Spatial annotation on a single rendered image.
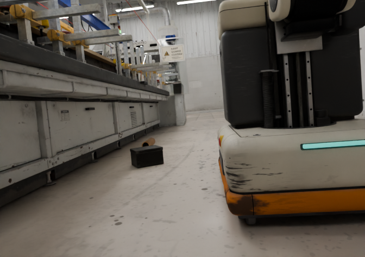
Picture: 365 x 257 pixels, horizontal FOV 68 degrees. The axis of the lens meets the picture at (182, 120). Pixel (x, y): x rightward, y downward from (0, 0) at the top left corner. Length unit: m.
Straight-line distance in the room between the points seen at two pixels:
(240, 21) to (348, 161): 0.65
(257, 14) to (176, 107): 4.34
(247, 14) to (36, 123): 1.25
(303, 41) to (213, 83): 10.68
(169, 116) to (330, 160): 4.83
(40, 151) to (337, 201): 1.47
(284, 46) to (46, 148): 1.35
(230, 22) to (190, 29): 10.97
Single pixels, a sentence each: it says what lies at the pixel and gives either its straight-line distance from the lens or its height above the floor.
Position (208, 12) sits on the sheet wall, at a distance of 12.34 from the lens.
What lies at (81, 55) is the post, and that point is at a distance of 1.75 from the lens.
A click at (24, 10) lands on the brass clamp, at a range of 1.32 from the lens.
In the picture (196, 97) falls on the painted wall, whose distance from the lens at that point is 11.70.
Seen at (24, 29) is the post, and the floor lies 0.76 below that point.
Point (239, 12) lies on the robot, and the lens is 1.19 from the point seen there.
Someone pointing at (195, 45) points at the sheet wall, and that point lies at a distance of 11.99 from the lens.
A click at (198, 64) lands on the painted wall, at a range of 11.81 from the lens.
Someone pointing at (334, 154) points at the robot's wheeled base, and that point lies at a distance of 0.88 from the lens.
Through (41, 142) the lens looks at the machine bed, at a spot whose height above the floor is 0.26.
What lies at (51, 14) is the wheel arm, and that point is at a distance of 1.33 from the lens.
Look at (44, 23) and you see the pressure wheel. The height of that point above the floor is 0.88.
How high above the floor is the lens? 0.40
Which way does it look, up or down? 3 degrees down
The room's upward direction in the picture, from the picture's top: 5 degrees counter-clockwise
